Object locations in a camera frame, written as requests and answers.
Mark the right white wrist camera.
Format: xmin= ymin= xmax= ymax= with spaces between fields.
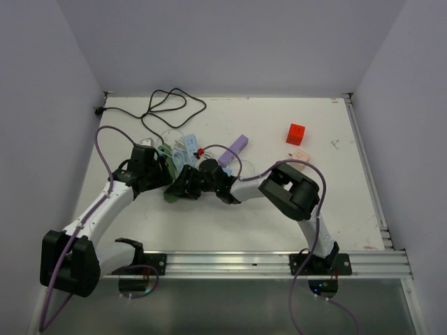
xmin=194 ymin=148 xmax=212 ymax=165

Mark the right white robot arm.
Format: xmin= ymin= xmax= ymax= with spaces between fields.
xmin=163 ymin=159 xmax=339 ymax=274

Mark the pink cube socket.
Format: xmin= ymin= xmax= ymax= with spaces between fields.
xmin=288 ymin=149 xmax=310 ymax=171

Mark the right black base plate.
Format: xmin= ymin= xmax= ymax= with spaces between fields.
xmin=288 ymin=243 xmax=353 ymax=276

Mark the purple USB power strip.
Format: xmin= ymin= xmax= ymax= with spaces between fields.
xmin=217 ymin=135 xmax=249 ymax=168

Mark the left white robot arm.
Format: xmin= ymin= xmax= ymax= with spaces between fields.
xmin=40 ymin=144 xmax=173 ymax=297

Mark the blue power strip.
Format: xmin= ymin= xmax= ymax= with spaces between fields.
xmin=184 ymin=134 xmax=198 ymax=167

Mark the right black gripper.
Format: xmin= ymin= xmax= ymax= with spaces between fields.
xmin=167 ymin=165 xmax=219 ymax=200

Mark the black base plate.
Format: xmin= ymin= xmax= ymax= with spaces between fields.
xmin=111 ymin=253 xmax=167 ymax=277
xmin=288 ymin=243 xmax=353 ymax=276

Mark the black power cable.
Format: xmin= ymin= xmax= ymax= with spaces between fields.
xmin=93 ymin=88 xmax=207 ymax=140

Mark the blue USB charger plug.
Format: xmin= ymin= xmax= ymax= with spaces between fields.
xmin=222 ymin=167 xmax=233 ymax=177

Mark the red cube socket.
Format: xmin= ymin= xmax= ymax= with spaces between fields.
xmin=286 ymin=124 xmax=305 ymax=146

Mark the aluminium right side rail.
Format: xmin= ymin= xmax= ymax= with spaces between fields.
xmin=342 ymin=93 xmax=395 ymax=251

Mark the green power strip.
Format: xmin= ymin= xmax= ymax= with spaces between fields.
xmin=157 ymin=143 xmax=178 ymax=204

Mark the aluminium front rail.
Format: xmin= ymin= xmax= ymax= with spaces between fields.
xmin=41 ymin=249 xmax=415 ymax=280

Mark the white bundled cable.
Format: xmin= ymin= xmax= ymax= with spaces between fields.
xmin=174 ymin=137 xmax=228 ymax=161

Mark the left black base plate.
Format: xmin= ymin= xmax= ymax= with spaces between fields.
xmin=111 ymin=253 xmax=167 ymax=277

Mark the aluminium rail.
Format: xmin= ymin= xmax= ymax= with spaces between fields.
xmin=41 ymin=249 xmax=415 ymax=280
xmin=342 ymin=93 xmax=395 ymax=251

